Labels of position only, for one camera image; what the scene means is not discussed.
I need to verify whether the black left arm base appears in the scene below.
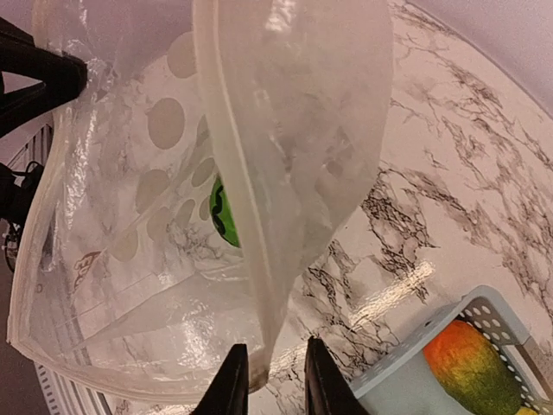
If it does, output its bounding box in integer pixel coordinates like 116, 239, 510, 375
1, 161, 44, 273

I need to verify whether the aluminium front rail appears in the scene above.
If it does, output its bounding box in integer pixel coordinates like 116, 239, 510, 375
6, 124, 112, 414

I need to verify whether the grey plastic basket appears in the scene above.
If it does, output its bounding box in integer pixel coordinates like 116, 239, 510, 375
351, 286, 552, 414

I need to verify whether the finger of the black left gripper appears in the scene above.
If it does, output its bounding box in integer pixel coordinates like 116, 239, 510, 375
1, 19, 87, 136

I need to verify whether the clear zip top bag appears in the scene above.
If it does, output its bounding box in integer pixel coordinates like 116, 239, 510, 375
7, 1, 393, 405

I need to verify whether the green orange toy mango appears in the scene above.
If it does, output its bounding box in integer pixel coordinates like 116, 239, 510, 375
423, 320, 522, 414

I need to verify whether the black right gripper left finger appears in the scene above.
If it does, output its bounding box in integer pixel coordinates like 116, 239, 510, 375
196, 344, 249, 415

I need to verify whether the yellow toy banana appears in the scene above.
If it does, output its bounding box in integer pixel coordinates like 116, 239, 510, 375
515, 406, 539, 415

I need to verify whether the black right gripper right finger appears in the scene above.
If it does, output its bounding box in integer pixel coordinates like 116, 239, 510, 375
305, 337, 367, 415

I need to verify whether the green toy watermelon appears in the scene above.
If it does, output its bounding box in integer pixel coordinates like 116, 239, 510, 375
209, 176, 240, 248

